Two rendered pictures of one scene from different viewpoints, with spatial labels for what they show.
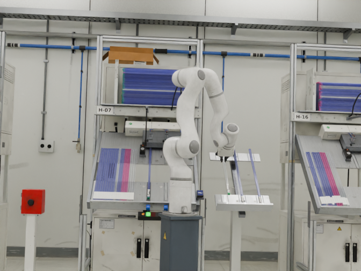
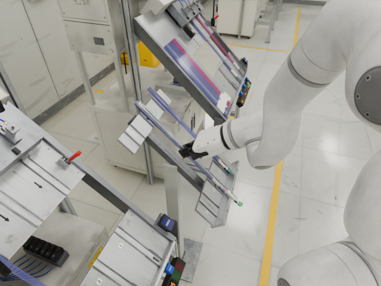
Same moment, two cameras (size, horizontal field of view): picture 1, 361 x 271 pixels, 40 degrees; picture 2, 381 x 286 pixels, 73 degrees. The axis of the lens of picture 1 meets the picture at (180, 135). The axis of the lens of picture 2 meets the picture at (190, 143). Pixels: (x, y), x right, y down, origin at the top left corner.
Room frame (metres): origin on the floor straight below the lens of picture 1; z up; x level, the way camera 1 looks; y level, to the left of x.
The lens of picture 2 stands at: (2.85, 0.28, 1.57)
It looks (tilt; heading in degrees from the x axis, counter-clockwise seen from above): 41 degrees down; 293
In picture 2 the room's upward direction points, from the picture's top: straight up
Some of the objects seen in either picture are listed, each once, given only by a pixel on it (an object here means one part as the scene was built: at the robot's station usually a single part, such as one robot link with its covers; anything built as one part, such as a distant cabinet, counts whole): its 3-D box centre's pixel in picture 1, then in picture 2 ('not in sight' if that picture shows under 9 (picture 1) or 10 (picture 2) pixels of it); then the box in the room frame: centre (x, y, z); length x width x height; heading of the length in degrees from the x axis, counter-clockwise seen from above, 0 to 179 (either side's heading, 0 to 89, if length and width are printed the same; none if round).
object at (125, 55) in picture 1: (144, 56); not in sight; (3.88, 0.31, 1.82); 0.68 x 0.30 x 0.20; 93
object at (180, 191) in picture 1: (180, 197); not in sight; (2.66, -0.01, 0.79); 0.19 x 0.19 x 0.18
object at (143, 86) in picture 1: (156, 87); not in sight; (3.58, 0.19, 1.52); 0.51 x 0.13 x 0.27; 93
